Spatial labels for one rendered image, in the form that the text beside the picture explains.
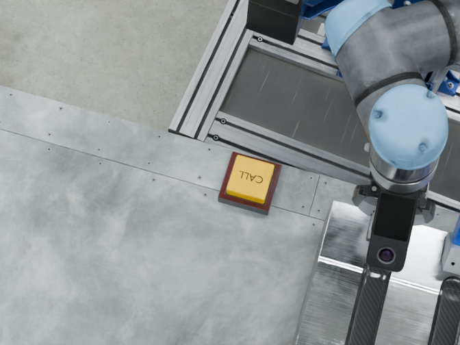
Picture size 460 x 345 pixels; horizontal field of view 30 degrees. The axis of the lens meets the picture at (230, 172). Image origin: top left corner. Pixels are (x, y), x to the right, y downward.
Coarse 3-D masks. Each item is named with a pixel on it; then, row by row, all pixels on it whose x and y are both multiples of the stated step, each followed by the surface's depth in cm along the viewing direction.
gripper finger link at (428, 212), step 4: (428, 200) 106; (428, 204) 105; (432, 204) 106; (424, 208) 105; (428, 208) 104; (432, 208) 106; (424, 212) 106; (428, 212) 105; (432, 212) 106; (424, 216) 108; (428, 216) 107; (432, 216) 107; (424, 220) 110; (428, 220) 109
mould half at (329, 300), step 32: (352, 224) 121; (320, 256) 119; (352, 256) 120; (416, 256) 120; (320, 288) 118; (352, 288) 118; (416, 288) 118; (320, 320) 117; (384, 320) 117; (416, 320) 117
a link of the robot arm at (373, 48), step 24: (360, 0) 89; (384, 0) 90; (336, 24) 90; (360, 24) 88; (384, 24) 88; (408, 24) 88; (432, 24) 88; (336, 48) 90; (360, 48) 88; (384, 48) 87; (408, 48) 88; (432, 48) 89; (360, 72) 88; (384, 72) 86; (408, 72) 87; (360, 96) 88
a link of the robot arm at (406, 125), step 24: (384, 96) 84; (408, 96) 83; (432, 96) 84; (384, 120) 83; (408, 120) 83; (432, 120) 82; (384, 144) 83; (408, 144) 82; (432, 144) 82; (384, 168) 89; (408, 168) 86; (432, 168) 90
